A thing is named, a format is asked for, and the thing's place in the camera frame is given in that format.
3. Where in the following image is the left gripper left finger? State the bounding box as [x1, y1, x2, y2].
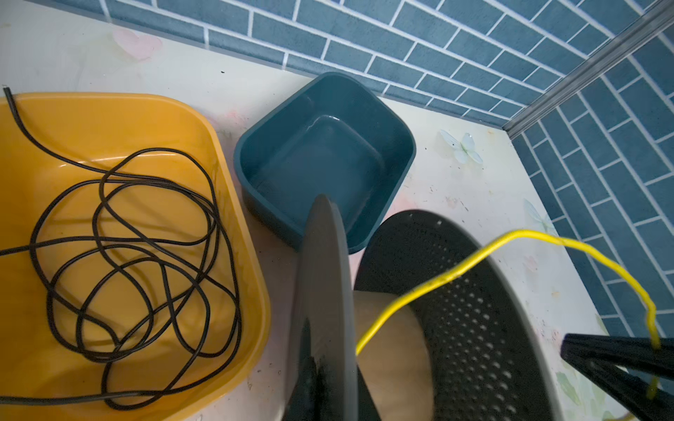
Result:
[283, 319, 317, 420]

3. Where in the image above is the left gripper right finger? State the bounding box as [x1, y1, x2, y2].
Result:
[357, 368, 381, 421]

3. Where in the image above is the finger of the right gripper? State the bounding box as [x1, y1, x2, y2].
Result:
[565, 357, 673, 420]
[560, 333, 673, 380]

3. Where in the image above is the yellow cable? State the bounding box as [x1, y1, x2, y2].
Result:
[355, 228, 662, 401]

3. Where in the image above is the grey cable spool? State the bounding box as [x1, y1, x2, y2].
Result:
[286, 196, 562, 420]

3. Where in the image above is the yellow plastic bin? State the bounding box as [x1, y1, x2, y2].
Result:
[1, 92, 270, 420]

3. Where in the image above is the teal plastic bin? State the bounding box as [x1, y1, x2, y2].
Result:
[233, 72, 416, 254]

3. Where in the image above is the black cable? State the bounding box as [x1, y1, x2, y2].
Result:
[0, 86, 243, 412]

